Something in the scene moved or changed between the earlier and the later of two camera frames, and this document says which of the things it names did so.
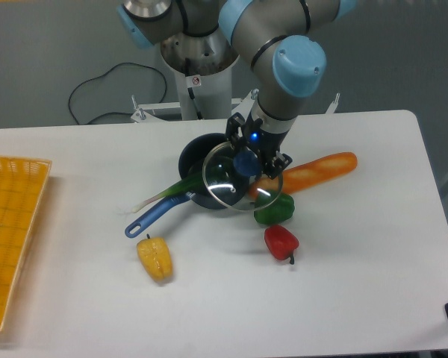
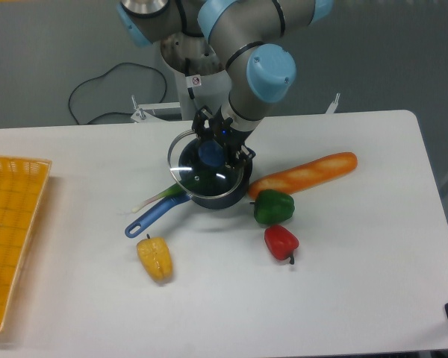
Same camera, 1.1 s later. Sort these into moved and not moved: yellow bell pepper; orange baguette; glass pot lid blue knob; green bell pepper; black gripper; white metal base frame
Moved: black gripper; glass pot lid blue knob
Not moved: orange baguette; white metal base frame; yellow bell pepper; green bell pepper
